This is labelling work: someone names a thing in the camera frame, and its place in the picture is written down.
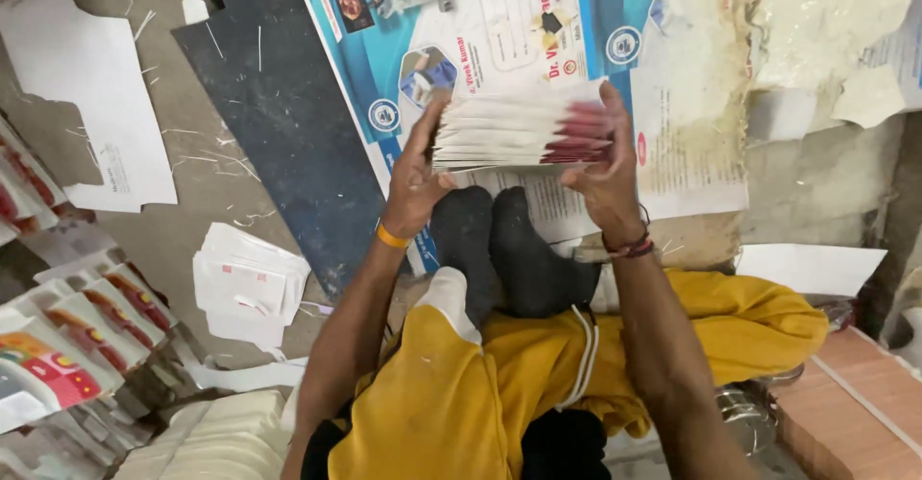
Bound loose pile of white envelopes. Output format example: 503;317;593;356
192;221;312;352

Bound white printed paper sheet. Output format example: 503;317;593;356
632;15;752;222

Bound yellow wristband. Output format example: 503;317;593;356
375;222;412;251

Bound person's right hand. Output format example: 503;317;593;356
559;80;651;252

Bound white flat envelope blank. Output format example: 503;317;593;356
0;0;179;214

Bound large blue printed sheet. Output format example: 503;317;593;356
288;0;674;276

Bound black sock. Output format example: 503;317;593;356
429;185;498;326
490;186;603;320

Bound brown carton box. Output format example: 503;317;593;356
769;326;922;480

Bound cream paper stack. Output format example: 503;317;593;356
111;389;291;480

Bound stack of white envelopes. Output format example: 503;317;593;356
431;80;615;173

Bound dark thread bracelet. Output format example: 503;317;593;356
602;204;656;261

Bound row of red printed envelopes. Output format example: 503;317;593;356
0;116;180;434

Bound yellow trousers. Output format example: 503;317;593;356
328;267;831;480

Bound steel container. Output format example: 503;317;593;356
713;363;806;459

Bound plain white paper sheet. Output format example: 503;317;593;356
734;242;888;299

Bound person's left hand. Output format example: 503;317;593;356
381;98;458;241

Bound dark grey board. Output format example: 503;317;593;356
171;0;412;301

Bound torn stained paper cover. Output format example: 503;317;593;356
652;0;922;143

